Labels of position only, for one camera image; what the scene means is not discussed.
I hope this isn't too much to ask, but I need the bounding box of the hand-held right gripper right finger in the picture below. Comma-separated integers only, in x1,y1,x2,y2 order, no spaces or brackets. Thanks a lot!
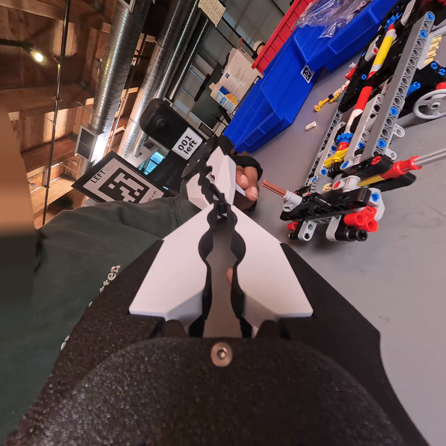
225,204,314,338

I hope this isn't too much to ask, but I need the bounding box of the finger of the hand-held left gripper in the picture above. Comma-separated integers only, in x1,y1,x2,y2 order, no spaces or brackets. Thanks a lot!
205,146,246,207
186,167,222,210

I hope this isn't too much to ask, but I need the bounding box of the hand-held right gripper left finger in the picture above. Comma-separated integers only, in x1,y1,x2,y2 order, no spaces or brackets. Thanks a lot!
128,204,219,337

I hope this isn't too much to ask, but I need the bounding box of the lego car chassis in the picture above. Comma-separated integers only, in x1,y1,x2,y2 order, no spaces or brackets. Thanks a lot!
280,0,446,243

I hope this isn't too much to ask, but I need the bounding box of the person's left forearm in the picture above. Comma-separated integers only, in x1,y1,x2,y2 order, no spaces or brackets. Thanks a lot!
36,195,201,244

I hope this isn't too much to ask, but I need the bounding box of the person's left hand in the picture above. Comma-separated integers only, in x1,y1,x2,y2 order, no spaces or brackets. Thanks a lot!
236,165,262,212

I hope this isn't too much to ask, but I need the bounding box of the blue yellow printed carton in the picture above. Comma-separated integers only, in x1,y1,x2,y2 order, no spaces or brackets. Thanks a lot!
210,82,241,115

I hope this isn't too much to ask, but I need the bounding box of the ceiling vent grille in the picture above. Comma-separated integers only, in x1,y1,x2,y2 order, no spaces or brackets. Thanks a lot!
74,125,102,162

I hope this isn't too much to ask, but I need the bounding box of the blue plastic storage bin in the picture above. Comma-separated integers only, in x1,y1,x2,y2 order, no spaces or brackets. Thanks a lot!
223,26,323,154
293,0,399,72

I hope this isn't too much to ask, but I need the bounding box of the white cardboard box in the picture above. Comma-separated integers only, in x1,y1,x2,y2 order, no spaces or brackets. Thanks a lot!
218,47,263,105

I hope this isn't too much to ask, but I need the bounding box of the black ceiling pipe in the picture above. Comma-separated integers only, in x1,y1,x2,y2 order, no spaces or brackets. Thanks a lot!
41,0,72,225

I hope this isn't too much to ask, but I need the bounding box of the green sweatshirt sleeve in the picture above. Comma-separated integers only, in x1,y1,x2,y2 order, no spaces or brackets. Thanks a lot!
0,223,164,443

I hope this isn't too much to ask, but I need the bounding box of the red plastic storage bin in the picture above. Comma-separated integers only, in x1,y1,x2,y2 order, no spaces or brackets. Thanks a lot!
252,0,314,70

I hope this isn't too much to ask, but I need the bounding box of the paper note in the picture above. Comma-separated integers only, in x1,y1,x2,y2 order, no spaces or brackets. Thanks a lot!
198,0,227,28

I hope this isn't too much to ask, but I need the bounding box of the clear plastic bag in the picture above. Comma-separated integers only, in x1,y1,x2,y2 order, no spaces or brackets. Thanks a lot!
294,0,375,37

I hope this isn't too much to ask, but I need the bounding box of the metal ventilation duct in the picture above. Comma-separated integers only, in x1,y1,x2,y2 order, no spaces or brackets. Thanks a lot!
117,0,204,159
89,0,152,134

